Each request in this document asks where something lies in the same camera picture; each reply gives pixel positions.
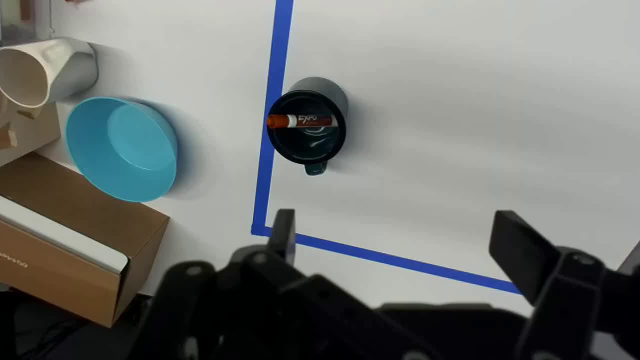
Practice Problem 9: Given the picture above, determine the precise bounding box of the long blue tape strip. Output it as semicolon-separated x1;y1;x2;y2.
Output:
250;225;523;296

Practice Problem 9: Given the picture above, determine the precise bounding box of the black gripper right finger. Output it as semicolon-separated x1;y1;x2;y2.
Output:
487;209;640;360

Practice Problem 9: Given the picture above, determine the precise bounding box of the dark teal mug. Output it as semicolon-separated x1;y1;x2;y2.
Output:
265;77;349;178

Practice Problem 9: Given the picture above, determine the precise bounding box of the cream mug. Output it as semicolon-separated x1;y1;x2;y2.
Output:
0;36;99;113

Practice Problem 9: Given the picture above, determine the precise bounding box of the light blue bowl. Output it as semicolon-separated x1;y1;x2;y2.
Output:
63;95;179;204

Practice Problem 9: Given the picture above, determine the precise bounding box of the brown cardboard box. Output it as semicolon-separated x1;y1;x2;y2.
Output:
0;150;172;330

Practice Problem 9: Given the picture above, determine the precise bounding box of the red marker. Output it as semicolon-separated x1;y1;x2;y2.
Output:
265;113;336;132

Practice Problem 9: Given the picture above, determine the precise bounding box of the short blue tape strip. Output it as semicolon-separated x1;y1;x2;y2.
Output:
250;0;295;237

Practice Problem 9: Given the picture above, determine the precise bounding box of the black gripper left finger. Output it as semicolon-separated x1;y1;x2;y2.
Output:
127;209;428;360

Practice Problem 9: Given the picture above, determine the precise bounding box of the beige wooden block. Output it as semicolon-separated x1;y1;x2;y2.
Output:
0;93;63;168

